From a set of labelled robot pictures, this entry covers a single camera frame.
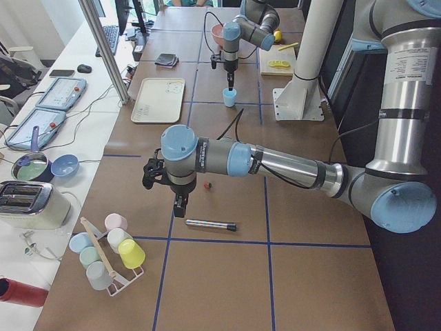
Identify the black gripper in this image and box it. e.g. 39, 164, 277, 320
142, 148, 196, 217
210, 50, 238, 91

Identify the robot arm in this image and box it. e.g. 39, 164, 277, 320
143, 1, 440, 233
211, 1, 280, 91

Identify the light blue plastic cup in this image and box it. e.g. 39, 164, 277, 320
223, 88, 237, 108

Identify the yellow upturned cup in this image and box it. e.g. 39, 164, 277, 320
118, 239, 145, 270

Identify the pink upturned cup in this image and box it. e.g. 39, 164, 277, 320
104, 213, 128, 232

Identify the cream upturned cup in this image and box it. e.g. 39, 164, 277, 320
107, 228, 133, 254

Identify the green upturned cup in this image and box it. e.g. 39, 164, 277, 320
79, 246, 101, 269

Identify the blue upturned cup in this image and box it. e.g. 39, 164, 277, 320
69, 232, 93, 254

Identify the grey upturned cup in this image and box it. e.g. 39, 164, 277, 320
86, 261, 113, 290

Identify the bamboo cutting board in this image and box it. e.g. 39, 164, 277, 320
258, 45, 296, 77

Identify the pink bowl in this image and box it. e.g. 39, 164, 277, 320
211, 23, 224, 48

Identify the lemon slices row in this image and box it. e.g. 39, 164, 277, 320
267, 60, 290, 68

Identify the steel muddler black tip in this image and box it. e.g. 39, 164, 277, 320
185, 219, 237, 232

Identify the yellow-green plastic knife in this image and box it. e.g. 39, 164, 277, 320
277, 42, 299, 51

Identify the whole lemon bottom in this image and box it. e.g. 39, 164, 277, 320
273, 30, 283, 43

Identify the grey folded cloth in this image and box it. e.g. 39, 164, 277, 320
154, 53, 179, 67

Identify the cream bear serving tray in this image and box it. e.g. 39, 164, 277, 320
131, 78, 185, 123

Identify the black monitor stand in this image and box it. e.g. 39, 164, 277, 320
132, 0, 150, 37

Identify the blue bowl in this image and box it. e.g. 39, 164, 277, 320
51, 154, 79, 177

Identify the black keyboard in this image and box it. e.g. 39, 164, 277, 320
102, 25, 119, 55

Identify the black computer mouse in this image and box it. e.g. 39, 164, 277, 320
76, 64, 92, 74

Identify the cream toaster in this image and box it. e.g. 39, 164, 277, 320
1, 181, 70, 230

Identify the near teach pendant tablet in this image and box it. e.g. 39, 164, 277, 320
5, 108, 66, 150

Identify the teach pendant tablet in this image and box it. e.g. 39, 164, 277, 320
36, 77, 87, 112
5, 108, 66, 150

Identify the far teach pendant tablet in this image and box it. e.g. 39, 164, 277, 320
36, 77, 87, 112

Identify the black smartphone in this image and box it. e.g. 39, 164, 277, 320
49, 69, 76, 77

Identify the red cylinder bottle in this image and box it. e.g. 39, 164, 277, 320
1, 277, 48, 308

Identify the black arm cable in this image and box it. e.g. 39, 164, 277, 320
203, 11, 227, 59
215, 107, 245, 143

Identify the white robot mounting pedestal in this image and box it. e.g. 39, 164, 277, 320
273, 0, 343, 121

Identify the white wire cup rack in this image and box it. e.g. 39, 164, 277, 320
80, 217, 145, 297

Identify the saucepan with purple handle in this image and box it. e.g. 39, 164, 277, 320
11, 126, 54, 182

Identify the aluminium frame post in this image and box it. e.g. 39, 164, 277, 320
79, 0, 130, 105

